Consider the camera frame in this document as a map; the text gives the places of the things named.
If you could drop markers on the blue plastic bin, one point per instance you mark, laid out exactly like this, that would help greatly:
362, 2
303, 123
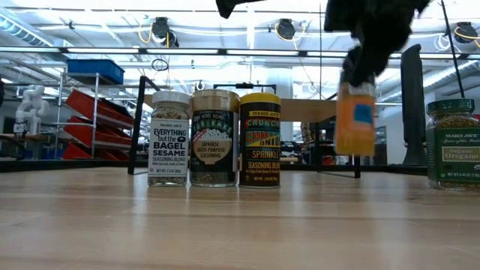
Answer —
93, 71

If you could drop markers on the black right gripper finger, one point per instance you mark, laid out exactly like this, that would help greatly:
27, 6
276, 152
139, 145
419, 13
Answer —
348, 67
363, 69

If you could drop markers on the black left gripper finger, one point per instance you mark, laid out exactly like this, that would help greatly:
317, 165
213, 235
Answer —
226, 7

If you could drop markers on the white-lid bagel sesame seasoning jar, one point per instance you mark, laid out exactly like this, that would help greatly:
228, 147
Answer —
168, 150

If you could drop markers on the wooden shelf with black legs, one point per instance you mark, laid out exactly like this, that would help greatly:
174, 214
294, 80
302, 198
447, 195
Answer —
307, 110

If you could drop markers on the metal rack with red bins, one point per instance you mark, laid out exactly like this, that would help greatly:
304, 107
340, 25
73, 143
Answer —
97, 112

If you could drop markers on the yellow-lid chili onion seasoning jar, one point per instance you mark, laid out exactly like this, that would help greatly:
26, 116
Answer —
260, 150

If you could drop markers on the green-lid oregano glass jar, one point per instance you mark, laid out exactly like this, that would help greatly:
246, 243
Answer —
453, 157

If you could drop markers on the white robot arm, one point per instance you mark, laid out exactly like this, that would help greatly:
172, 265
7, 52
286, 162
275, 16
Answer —
32, 105

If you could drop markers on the tan-lid furikake seasoning jar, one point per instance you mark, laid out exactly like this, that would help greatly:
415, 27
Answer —
213, 150

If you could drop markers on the orange spice bottle black cap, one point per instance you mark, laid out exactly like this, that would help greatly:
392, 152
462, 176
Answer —
354, 131

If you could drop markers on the thin black slanted pole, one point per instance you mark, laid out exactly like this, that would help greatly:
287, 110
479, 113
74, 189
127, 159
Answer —
453, 48

